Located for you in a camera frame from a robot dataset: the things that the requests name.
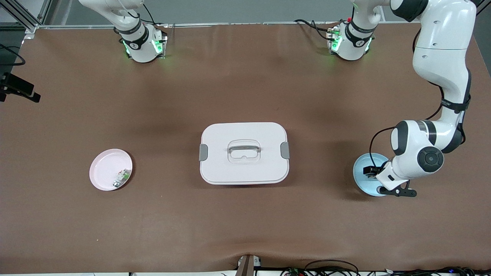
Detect light blue round plate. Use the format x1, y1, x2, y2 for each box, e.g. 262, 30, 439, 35
353, 153, 390, 197

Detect pink round plate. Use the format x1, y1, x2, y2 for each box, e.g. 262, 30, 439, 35
89, 149, 133, 191

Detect white lidded storage box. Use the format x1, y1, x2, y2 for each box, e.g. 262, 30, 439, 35
199, 122, 290, 186

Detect brown table mat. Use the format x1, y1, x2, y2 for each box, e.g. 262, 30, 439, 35
0, 22, 491, 274

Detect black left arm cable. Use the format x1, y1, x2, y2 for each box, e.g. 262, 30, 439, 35
369, 27, 472, 169

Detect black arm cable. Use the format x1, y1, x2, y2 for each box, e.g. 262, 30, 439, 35
369, 27, 472, 169
0, 44, 26, 66

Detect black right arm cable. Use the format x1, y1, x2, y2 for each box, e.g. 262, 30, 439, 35
0, 44, 26, 66

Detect aluminium frame struts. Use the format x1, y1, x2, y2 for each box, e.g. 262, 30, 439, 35
0, 0, 52, 34

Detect black cable loop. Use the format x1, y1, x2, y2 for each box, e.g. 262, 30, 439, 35
305, 260, 359, 276

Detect black cable tangle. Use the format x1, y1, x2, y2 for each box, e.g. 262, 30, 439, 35
391, 266, 491, 276

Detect grey lid handle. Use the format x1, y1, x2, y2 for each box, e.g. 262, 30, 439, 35
228, 143, 261, 154

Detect white green push-button switch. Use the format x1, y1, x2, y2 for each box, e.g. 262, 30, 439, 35
113, 169, 131, 188

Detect black base cable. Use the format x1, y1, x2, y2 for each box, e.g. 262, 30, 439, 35
294, 18, 346, 39
142, 3, 169, 28

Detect brown camera stand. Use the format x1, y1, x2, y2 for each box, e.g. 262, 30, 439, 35
236, 254, 261, 276

